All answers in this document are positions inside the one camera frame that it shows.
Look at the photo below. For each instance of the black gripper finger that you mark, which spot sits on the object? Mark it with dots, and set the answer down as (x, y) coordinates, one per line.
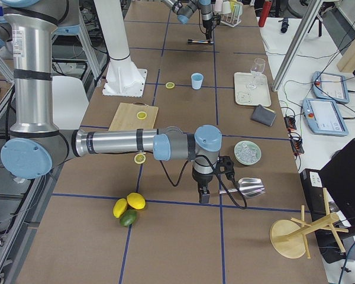
(204, 197)

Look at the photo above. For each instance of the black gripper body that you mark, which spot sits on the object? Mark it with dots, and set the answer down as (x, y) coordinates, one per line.
(207, 25)
(202, 178)

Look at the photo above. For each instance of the yellow lemon slice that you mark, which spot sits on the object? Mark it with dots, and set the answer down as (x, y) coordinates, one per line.
(169, 85)

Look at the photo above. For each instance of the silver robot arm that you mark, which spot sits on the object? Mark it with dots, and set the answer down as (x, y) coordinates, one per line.
(36, 144)
(184, 12)

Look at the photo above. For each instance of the pink plastic cup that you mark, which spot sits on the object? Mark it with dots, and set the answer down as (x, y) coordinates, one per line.
(218, 6)

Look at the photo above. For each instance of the white plastic cup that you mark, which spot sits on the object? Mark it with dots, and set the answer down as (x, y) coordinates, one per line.
(226, 7)

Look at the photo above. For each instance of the yellow-green plastic cup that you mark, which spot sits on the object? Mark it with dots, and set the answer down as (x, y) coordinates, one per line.
(236, 8)

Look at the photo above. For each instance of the light blue plastic cup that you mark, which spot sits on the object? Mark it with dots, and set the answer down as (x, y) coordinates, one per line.
(196, 80)

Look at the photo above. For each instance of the lemon slice beside board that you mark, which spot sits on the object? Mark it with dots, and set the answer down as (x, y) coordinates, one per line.
(139, 158)

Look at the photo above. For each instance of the yellow lemon right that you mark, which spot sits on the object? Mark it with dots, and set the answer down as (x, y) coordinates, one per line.
(136, 200)

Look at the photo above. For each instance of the yellow lemon left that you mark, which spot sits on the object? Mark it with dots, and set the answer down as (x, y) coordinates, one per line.
(120, 207)

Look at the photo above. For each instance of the steel muddler black cap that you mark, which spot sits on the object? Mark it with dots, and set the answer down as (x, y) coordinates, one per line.
(195, 41)

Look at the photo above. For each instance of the metal ice scoop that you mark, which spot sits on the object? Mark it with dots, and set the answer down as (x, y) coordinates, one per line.
(248, 187)

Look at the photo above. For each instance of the green bowl of ice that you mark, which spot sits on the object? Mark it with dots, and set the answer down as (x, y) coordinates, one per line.
(247, 152)

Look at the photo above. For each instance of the red bottle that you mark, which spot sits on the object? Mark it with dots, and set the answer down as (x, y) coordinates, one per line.
(265, 12)

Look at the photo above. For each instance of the clear wine glass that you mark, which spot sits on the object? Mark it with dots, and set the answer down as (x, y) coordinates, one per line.
(256, 70)

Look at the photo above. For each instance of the green lime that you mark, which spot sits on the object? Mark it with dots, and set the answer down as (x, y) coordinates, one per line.
(128, 217)

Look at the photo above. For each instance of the black folded umbrella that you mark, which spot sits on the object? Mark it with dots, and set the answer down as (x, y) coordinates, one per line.
(284, 25)

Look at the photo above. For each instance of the cream bear tray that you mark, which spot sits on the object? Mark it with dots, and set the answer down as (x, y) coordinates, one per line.
(251, 97)

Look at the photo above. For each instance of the grey folded cloth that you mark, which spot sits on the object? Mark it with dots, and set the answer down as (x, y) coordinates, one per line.
(263, 115)

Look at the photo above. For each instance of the wooden mug tree stand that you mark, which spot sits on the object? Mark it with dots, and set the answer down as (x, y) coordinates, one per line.
(288, 237)

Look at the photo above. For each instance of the wooden cutting board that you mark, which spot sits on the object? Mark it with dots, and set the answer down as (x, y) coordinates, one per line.
(125, 118)

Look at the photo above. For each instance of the lower blue teach pendant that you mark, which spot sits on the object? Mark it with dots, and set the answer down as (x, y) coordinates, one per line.
(323, 117)

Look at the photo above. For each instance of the blue teach pendant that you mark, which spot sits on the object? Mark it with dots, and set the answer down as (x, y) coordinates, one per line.
(323, 117)
(330, 86)

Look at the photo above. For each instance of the upper blue teach pendant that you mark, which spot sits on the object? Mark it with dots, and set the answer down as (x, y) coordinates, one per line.
(330, 86)

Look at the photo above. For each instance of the black computer monitor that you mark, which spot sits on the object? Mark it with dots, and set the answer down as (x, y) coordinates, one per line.
(338, 176)

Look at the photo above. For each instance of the white chair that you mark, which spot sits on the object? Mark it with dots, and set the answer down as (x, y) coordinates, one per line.
(69, 102)

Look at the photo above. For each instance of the white wire cup rack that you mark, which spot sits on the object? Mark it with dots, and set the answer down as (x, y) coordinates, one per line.
(229, 20)

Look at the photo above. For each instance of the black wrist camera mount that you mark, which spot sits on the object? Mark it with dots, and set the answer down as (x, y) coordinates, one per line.
(225, 166)

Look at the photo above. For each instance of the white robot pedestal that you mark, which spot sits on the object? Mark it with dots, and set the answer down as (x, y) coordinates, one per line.
(123, 78)

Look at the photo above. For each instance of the aluminium frame post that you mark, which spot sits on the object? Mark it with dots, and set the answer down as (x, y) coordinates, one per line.
(299, 36)

